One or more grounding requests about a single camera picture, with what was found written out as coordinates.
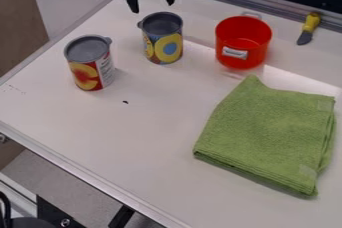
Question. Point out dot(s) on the blue and yellow can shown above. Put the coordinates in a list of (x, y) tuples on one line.
[(163, 38)]

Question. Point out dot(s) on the red and yellow can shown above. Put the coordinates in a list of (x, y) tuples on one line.
[(90, 62)]

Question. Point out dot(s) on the red cup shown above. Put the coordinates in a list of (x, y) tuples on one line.
[(242, 42)]

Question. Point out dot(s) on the green cloth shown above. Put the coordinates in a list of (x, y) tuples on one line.
[(271, 132)]

